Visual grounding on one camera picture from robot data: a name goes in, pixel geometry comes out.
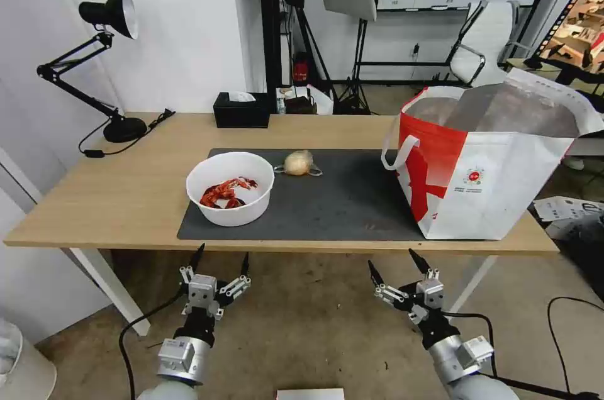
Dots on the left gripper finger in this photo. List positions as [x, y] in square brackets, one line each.
[187, 275]
[238, 286]

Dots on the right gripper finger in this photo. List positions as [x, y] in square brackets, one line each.
[433, 275]
[391, 295]

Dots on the red and white takeout bag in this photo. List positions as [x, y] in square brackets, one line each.
[491, 183]

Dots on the white plastic bag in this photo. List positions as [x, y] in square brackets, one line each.
[323, 99]

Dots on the white plastic bowl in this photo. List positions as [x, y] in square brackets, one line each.
[231, 215]

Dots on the red food scraps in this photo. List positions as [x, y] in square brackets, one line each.
[214, 195]

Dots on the wooden table with white legs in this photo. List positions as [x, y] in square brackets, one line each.
[118, 197]

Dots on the dark grey table mat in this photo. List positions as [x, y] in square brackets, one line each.
[330, 202]

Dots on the white robot front shell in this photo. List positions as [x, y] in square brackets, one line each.
[309, 394]

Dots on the printed white cartons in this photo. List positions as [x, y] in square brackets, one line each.
[571, 213]

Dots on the black desk lamp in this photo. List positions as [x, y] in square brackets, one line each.
[125, 128]

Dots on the black tissue box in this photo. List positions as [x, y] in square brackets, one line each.
[240, 115]

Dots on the white waste bin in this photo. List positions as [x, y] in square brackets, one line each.
[21, 362]

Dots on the black tripod stand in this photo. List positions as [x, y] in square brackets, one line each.
[362, 65]

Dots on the red and black canister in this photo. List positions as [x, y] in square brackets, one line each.
[300, 69]

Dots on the white office chair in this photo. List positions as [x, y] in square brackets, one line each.
[491, 27]

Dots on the computer monitor with images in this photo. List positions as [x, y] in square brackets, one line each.
[578, 18]

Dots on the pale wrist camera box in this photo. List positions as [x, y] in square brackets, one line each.
[202, 294]
[433, 296]

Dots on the black metal frame post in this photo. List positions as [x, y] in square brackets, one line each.
[272, 32]

